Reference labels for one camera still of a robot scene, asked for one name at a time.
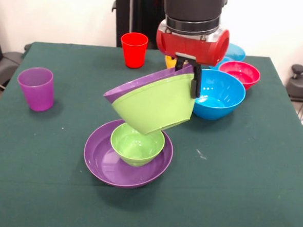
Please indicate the small red bowl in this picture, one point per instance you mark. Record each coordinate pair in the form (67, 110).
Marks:
(244, 73)

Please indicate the small blue bowl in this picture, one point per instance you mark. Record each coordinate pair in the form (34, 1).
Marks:
(235, 53)

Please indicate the red cup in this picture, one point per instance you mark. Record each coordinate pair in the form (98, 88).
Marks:
(133, 53)

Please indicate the dark grey equipment base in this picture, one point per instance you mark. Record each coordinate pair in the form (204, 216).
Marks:
(5, 66)
(302, 84)

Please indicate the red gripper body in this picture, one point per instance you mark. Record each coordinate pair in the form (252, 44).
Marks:
(191, 47)

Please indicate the small green bowl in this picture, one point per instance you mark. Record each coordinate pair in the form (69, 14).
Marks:
(136, 148)

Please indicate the dark green tablecloth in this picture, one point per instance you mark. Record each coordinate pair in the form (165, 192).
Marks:
(48, 163)

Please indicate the large purple bowl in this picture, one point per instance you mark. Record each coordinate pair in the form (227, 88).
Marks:
(143, 82)
(97, 164)

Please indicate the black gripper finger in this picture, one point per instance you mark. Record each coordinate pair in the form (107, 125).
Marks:
(196, 82)
(179, 63)

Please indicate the yellow cup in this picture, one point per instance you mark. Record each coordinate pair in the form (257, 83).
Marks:
(169, 63)

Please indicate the purple cup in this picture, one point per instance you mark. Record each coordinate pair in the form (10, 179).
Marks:
(37, 91)

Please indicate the large green bowl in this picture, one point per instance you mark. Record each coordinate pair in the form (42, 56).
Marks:
(157, 106)

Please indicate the large blue bowl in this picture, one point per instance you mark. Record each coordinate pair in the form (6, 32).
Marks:
(219, 97)

